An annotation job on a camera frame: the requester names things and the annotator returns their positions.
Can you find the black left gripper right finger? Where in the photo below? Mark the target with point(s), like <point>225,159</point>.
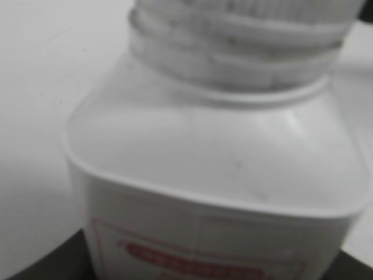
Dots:
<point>347,267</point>

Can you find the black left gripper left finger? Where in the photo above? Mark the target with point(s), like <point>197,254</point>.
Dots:
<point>70,261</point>

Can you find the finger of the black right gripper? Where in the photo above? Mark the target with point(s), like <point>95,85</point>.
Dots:
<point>366,14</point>

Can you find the white yili changqing bottle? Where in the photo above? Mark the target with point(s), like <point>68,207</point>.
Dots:
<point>176,180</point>

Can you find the white bottle cap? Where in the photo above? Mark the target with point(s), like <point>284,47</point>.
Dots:
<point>332,15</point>

